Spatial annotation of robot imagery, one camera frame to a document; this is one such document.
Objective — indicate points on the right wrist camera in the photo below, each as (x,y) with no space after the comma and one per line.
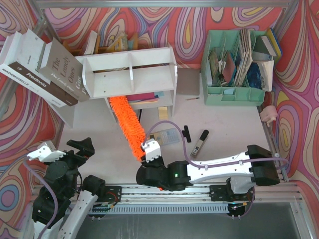
(152,150)

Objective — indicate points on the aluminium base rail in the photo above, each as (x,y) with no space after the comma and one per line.
(132,192)

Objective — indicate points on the blue beige calculator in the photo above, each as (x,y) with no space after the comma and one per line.
(165,137)

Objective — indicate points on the mint green desk organizer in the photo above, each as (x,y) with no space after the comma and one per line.
(244,97)

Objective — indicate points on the books in green organizer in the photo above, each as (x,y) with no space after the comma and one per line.
(240,59)

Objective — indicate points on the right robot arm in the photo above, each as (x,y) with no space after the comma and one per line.
(254,167)

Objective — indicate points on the black binder clip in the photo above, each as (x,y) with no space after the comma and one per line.
(186,134)

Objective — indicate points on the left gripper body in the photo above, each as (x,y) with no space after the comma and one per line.
(73,156)

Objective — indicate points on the white small bookshelf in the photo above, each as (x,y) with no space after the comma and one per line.
(130,73)

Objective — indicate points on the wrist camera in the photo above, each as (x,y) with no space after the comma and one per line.
(152,150)
(46,152)

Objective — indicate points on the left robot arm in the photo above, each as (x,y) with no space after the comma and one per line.
(61,207)

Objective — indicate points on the pink pig figurine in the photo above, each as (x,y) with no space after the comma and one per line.
(268,114)

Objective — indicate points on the orange microfiber duster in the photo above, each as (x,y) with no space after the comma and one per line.
(129,124)

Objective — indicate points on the stack of coloured paper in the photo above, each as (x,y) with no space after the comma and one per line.
(145,97)

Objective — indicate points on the grey Lonely Ones book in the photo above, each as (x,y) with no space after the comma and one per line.
(62,68)

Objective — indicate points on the yellow sticky note pad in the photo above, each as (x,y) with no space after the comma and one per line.
(163,113)

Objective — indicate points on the brown white Fredonia book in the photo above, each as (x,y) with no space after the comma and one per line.
(19,59)

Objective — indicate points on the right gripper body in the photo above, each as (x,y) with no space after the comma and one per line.
(152,164)

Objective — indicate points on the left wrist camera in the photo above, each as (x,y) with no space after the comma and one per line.
(46,152)

